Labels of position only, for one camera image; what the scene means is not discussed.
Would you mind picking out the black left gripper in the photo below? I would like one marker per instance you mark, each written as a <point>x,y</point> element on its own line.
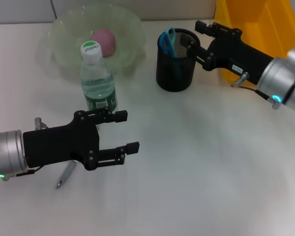
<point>59,145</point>

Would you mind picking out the black mesh pen holder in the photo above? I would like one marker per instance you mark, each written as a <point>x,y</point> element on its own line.
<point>174,73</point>

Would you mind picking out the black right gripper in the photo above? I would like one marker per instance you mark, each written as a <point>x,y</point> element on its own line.
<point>236,56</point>

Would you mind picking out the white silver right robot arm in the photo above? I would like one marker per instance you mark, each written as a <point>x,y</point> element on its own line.
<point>285,76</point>

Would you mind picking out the yellow plastic bin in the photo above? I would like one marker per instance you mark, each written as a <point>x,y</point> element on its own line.
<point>268,29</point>

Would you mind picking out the pink toy peach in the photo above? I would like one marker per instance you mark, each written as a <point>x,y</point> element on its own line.
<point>108,41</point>

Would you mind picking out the blue scissors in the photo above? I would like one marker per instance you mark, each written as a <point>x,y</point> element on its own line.
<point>168,45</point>

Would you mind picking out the green glass fruit bowl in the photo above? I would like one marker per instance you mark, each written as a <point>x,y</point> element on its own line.
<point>64,41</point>

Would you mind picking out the silver ballpoint pen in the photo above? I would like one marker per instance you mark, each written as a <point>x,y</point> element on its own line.
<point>66,174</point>

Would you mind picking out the clear green-label water bottle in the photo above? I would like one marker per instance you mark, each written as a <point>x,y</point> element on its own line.
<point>98,83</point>

